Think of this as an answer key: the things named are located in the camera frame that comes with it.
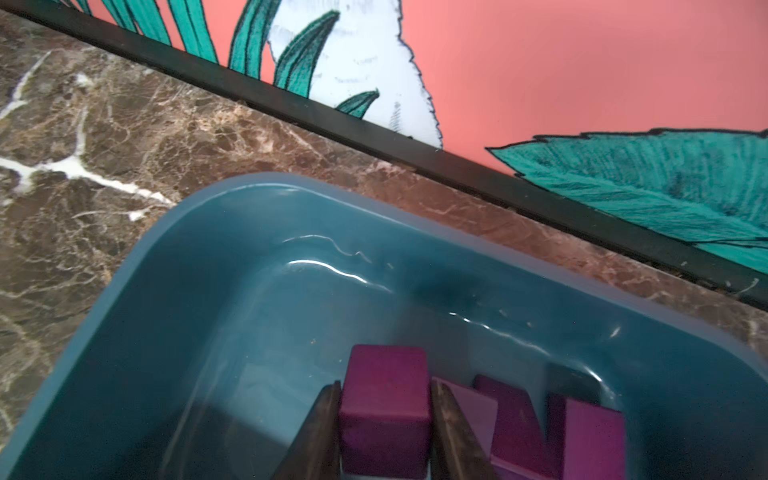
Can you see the purple cube brick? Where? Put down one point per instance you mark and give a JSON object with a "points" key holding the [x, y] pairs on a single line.
{"points": [[385, 413]]}

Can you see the teal plastic storage bin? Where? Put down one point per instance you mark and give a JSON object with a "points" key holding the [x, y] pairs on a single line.
{"points": [[203, 355]]}

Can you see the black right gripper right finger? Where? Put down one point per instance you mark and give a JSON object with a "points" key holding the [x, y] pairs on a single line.
{"points": [[456, 453]]}

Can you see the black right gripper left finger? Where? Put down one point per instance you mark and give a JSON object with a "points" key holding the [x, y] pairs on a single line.
{"points": [[314, 453]]}

